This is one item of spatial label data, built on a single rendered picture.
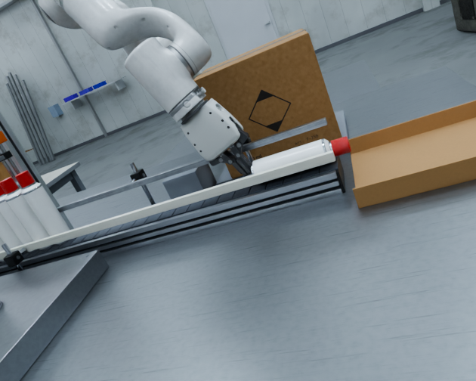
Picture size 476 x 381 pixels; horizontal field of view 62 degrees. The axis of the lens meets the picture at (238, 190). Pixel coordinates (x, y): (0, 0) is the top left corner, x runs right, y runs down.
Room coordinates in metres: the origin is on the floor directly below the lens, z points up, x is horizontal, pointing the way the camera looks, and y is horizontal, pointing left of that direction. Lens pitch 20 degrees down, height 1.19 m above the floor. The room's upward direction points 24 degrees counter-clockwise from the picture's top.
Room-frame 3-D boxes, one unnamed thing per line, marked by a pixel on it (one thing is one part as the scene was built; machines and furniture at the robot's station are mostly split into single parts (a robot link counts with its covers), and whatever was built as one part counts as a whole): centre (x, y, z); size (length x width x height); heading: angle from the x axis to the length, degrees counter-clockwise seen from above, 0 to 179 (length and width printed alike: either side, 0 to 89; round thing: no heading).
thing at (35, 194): (1.02, 0.47, 0.98); 0.05 x 0.05 x 0.20
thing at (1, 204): (1.06, 0.57, 0.98); 0.05 x 0.05 x 0.20
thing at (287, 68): (1.08, -0.17, 0.99); 0.30 x 0.24 x 0.27; 76
